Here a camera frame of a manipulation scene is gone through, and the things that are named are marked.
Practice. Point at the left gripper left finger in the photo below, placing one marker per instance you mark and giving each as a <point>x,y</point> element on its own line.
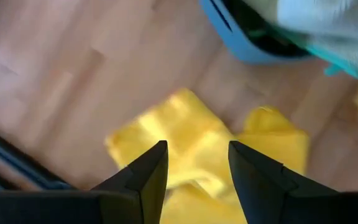
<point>148,180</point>

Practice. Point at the green towel with teal edging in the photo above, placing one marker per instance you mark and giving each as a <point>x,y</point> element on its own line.
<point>331,28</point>

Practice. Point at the dark blue-green plastic basket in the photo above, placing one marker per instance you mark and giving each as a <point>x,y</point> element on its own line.
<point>238,40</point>

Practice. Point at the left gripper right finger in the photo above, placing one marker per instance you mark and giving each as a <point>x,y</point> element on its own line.
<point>259,186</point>

